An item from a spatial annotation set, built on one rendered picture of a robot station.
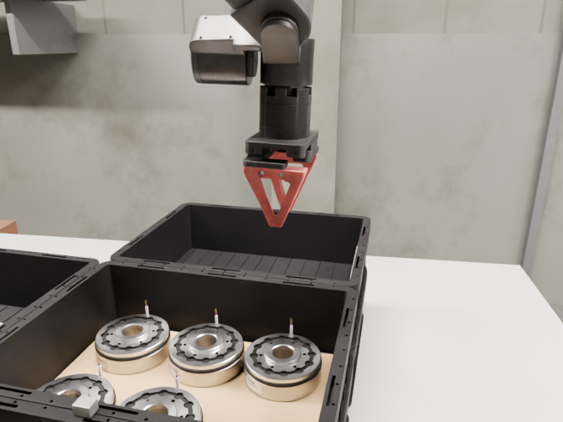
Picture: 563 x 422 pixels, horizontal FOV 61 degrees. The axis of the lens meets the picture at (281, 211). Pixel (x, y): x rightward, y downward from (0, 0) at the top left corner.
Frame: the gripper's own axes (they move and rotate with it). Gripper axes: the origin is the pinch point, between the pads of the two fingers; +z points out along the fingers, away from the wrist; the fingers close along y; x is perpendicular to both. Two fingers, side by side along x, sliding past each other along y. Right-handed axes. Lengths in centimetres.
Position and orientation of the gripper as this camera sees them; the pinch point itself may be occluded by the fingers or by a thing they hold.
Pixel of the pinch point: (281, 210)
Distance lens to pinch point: 56.7
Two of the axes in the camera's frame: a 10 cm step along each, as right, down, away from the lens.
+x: 9.8, 1.0, -1.9
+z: -0.4, 9.4, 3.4
